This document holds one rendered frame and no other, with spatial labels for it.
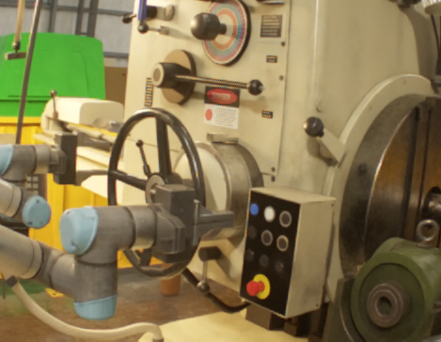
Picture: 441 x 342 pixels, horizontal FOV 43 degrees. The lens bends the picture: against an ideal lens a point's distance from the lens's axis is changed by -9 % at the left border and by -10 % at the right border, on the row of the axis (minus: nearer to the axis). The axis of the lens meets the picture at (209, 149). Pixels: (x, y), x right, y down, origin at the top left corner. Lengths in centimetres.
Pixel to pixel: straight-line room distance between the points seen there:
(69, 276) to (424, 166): 87
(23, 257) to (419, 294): 67
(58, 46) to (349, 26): 422
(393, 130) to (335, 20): 27
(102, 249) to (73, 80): 447
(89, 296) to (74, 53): 451
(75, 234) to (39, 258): 12
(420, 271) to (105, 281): 52
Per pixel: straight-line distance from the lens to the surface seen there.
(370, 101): 137
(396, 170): 136
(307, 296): 123
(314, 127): 119
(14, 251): 98
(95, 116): 280
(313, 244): 119
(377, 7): 144
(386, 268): 105
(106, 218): 95
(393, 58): 149
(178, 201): 102
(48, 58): 528
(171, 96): 161
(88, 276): 96
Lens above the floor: 156
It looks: 7 degrees down
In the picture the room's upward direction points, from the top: 5 degrees clockwise
